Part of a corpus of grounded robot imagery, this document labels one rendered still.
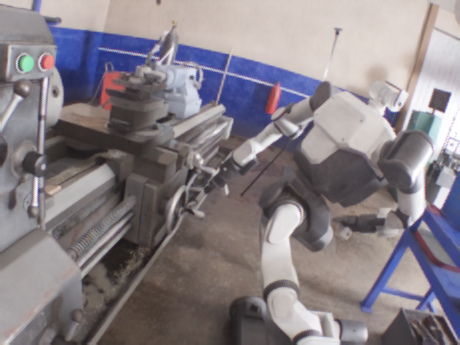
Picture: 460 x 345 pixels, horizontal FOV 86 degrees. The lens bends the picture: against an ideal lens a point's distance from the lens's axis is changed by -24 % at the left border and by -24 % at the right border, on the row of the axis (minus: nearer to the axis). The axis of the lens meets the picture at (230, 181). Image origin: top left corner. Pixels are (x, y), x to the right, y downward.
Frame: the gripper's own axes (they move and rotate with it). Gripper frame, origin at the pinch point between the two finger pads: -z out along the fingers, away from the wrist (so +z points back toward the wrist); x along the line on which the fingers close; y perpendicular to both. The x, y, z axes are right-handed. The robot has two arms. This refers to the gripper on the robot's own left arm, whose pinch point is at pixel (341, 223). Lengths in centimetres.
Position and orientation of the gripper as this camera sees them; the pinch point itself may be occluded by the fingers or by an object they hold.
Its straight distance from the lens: 146.7
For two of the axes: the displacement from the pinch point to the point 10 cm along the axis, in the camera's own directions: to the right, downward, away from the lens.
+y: -3.6, 8.5, -3.8
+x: -6.7, -5.2, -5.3
